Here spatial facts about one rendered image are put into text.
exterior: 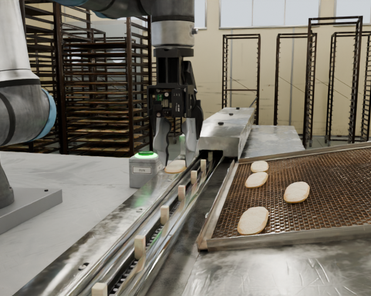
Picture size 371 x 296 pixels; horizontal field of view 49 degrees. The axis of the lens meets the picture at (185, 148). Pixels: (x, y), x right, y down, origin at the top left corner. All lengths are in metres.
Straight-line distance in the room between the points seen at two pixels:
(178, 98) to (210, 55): 7.15
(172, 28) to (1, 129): 0.39
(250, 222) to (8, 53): 0.62
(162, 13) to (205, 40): 7.16
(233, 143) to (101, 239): 0.68
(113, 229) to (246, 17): 7.29
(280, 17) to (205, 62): 1.54
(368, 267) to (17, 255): 0.50
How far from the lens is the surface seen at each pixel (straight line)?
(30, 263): 0.67
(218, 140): 1.21
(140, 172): 1.01
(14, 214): 0.82
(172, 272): 0.60
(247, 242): 0.49
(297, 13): 7.82
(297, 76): 7.75
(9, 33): 0.94
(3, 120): 0.86
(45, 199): 0.89
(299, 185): 0.68
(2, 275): 0.65
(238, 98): 7.76
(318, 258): 0.45
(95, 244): 0.59
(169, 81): 0.69
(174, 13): 0.70
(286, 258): 0.46
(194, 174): 0.97
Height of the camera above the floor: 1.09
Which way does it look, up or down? 10 degrees down
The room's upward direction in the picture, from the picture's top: straight up
